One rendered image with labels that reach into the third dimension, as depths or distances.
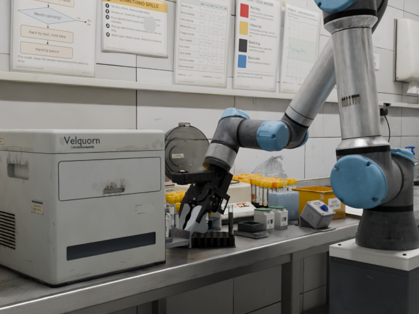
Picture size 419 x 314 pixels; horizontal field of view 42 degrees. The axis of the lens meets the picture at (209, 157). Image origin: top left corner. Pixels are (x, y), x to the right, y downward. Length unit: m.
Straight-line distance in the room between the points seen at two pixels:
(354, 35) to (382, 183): 0.32
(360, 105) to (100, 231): 0.60
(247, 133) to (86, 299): 0.56
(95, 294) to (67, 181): 0.22
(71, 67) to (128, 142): 0.72
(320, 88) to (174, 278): 0.59
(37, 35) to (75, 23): 0.14
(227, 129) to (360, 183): 0.39
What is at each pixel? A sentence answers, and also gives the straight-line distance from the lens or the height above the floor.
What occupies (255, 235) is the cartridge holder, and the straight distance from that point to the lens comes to 1.51.
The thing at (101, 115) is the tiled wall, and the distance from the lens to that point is 1.88.
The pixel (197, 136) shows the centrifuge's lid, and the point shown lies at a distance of 2.05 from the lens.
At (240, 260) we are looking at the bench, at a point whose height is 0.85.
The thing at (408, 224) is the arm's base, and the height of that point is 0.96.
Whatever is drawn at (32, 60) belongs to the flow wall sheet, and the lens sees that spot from 1.75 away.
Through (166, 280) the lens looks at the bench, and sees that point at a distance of 1.20.
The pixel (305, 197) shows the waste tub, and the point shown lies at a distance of 1.84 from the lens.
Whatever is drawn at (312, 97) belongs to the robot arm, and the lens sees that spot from 1.40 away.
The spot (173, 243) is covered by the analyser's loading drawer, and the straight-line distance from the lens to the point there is 1.27.
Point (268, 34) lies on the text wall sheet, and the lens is 2.49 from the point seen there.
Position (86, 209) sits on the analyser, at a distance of 1.10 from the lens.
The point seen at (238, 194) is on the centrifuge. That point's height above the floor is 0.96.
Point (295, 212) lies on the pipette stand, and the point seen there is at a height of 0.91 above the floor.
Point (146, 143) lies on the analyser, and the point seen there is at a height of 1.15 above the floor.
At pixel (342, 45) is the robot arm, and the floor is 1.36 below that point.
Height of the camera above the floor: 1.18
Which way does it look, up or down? 3 degrees down
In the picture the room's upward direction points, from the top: straight up
